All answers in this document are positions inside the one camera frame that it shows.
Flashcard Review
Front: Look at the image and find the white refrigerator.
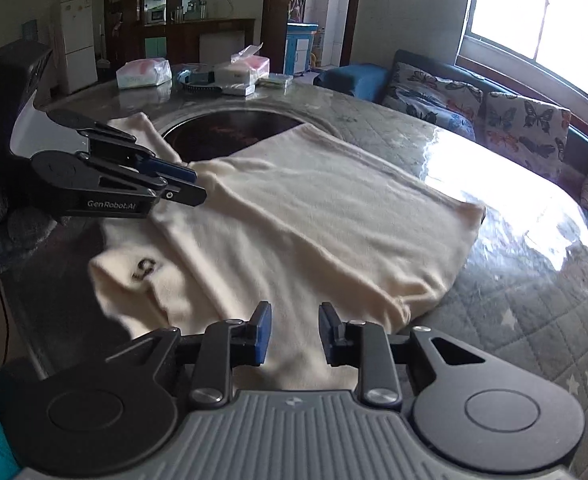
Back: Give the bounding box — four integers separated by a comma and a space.
48, 0, 99, 95

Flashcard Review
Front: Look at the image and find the dark wooden door frame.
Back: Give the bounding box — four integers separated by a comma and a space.
260, 0, 365, 73

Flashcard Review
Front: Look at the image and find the flat green box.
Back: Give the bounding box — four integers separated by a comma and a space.
256, 72, 293, 88

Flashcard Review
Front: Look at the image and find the window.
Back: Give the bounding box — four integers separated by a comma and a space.
456, 0, 588, 116

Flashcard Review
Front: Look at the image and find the small blue cabinet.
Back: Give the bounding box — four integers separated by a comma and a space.
285, 22, 319, 75

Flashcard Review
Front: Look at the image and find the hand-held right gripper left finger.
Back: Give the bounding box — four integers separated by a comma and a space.
104, 301, 275, 409

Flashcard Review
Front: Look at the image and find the blue smartwatch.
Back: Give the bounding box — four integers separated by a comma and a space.
176, 65, 225, 96

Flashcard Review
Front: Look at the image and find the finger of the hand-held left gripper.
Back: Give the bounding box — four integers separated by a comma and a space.
98, 169, 209, 208
78, 129, 199, 182

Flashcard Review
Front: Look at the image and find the butterfly print pillow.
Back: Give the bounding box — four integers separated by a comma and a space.
381, 85, 477, 142
484, 91, 572, 183
391, 62, 485, 111

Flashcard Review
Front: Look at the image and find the round black induction cooker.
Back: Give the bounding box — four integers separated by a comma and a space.
161, 110, 307, 163

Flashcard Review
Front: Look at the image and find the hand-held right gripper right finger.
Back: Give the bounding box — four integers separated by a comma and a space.
318, 301, 487, 408

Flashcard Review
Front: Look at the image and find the blue sofa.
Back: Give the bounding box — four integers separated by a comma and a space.
314, 49, 588, 281

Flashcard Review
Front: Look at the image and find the soft tissue pack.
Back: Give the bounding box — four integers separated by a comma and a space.
116, 57, 173, 90

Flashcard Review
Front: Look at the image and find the dark wooden cabinet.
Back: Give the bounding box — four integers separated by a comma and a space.
102, 0, 257, 81

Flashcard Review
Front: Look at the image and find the cream knit garment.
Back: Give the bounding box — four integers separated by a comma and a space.
88, 112, 487, 393

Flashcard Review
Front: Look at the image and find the pink tissue box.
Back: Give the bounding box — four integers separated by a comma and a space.
214, 42, 271, 86

